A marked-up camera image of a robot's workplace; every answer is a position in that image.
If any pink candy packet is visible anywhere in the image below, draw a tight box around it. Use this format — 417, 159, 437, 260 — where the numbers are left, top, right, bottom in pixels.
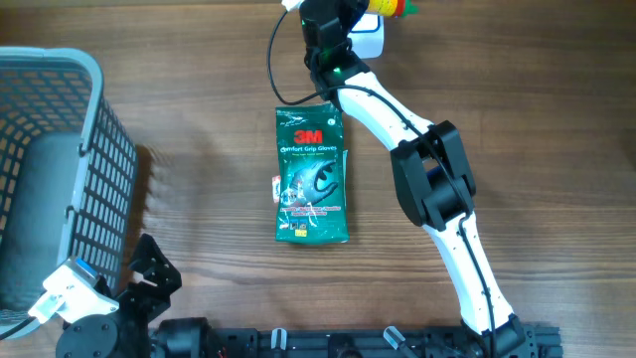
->
271, 175, 281, 203

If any large green snack bag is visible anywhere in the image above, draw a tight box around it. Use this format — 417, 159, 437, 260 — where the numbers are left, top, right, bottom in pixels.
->
275, 103, 350, 245

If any red sauce bottle green cap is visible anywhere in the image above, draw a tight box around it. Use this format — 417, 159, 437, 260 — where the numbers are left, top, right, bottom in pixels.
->
367, 0, 418, 17

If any small teal snack packet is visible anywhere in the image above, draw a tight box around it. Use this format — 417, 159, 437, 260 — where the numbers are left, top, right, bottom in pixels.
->
342, 149, 349, 188

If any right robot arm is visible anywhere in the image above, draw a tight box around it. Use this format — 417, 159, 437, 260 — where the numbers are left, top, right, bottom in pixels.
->
295, 0, 539, 357

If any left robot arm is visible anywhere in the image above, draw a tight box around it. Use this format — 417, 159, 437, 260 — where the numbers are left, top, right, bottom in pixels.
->
56, 234, 182, 358

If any white barcode scanner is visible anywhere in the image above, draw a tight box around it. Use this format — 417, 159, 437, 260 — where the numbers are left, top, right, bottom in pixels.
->
348, 14, 385, 60

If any grey mesh shopping basket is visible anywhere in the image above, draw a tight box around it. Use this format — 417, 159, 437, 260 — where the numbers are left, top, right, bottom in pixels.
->
1, 47, 138, 331

